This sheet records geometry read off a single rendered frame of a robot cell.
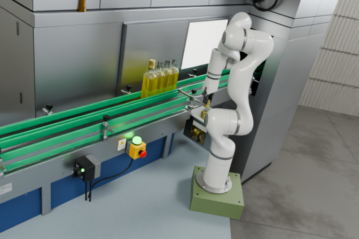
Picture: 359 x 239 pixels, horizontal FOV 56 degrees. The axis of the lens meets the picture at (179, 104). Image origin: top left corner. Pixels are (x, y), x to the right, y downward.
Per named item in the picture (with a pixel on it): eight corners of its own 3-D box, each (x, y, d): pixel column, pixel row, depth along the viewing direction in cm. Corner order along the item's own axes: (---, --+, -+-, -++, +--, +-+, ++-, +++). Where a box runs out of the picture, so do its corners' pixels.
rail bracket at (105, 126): (106, 137, 158) (108, 113, 152) (115, 145, 154) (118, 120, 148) (98, 140, 155) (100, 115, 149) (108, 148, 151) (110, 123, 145)
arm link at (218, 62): (221, 69, 197) (205, 68, 196) (226, 48, 191) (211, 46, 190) (224, 75, 190) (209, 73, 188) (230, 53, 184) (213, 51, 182)
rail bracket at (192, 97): (178, 100, 204) (182, 81, 198) (199, 112, 194) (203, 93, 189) (175, 101, 202) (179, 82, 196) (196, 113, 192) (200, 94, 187)
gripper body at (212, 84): (213, 70, 199) (209, 87, 205) (203, 73, 192) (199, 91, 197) (224, 75, 195) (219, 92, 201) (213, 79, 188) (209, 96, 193)
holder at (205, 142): (194, 122, 225) (198, 102, 218) (226, 143, 210) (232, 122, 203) (176, 130, 213) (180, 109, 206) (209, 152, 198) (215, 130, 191)
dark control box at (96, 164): (90, 167, 156) (91, 153, 152) (100, 177, 152) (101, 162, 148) (74, 174, 150) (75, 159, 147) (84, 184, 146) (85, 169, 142)
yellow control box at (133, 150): (135, 149, 175) (137, 137, 172) (145, 156, 171) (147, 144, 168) (125, 153, 170) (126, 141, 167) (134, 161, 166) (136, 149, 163)
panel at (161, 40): (215, 61, 250) (226, 16, 235) (218, 62, 248) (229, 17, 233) (117, 83, 188) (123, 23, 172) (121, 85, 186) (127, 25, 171)
